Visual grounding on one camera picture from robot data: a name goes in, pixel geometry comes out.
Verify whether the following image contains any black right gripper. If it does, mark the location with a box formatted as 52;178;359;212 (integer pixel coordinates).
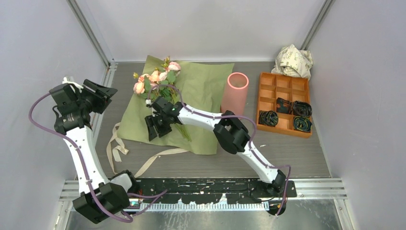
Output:
145;113;172;141

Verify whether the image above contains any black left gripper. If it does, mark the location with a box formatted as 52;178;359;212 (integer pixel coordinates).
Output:
76;80;116;114

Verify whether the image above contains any pink flower stem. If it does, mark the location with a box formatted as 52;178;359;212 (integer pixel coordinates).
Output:
148;57;192;142
133;72;158;99

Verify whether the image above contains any peach paper bouquet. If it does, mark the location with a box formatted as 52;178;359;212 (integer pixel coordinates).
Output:
117;61;234;155

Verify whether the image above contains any beige ribbon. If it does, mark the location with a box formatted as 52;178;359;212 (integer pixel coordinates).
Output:
106;122;187;178

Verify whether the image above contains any pink cylindrical vase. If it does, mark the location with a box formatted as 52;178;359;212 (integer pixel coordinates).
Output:
220;72;249;115

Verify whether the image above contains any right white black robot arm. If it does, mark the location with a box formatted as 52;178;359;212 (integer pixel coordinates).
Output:
145;96;287;197

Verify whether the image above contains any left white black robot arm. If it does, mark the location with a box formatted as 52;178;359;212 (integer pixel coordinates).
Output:
49;79;140;224

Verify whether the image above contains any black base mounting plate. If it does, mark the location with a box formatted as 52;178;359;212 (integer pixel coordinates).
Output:
128;178;297;205

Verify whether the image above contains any orange compartment tray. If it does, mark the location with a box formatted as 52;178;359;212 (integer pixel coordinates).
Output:
256;72;313;138

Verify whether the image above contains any crumpled white patterned cloth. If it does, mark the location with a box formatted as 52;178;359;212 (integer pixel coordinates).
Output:
271;44;314;80

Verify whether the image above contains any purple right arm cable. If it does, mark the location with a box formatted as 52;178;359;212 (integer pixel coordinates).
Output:
146;84;292;218

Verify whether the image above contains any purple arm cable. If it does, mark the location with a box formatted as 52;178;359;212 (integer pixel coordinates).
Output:
29;92;168;224
146;84;292;218

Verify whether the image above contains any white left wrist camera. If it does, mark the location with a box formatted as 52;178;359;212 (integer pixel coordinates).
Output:
62;75;83;92

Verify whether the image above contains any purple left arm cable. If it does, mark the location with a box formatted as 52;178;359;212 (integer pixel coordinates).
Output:
29;92;168;224

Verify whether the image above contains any dark patterned hair tie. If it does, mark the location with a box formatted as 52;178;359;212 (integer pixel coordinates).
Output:
276;97;313;118

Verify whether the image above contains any teal patterned hair tie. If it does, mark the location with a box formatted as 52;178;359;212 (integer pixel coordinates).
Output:
293;116;313;133

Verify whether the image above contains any aluminium front rail frame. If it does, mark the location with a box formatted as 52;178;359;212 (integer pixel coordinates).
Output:
59;178;348;213

